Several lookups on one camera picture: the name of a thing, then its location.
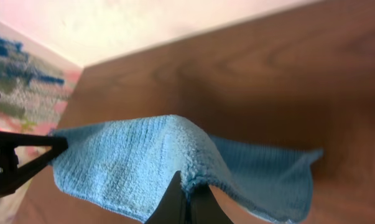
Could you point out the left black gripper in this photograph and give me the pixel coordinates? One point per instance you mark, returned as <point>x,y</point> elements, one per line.
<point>11,175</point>

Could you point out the colourful patterned floor mat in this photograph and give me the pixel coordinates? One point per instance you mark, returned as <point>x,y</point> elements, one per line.
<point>35,84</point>

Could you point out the blue cloth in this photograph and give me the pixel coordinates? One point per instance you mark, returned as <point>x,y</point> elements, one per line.
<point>126,167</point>

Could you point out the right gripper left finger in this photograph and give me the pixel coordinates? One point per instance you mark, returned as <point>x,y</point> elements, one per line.
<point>172,207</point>

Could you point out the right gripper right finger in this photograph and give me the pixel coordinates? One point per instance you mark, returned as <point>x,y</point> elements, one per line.
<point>204,209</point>

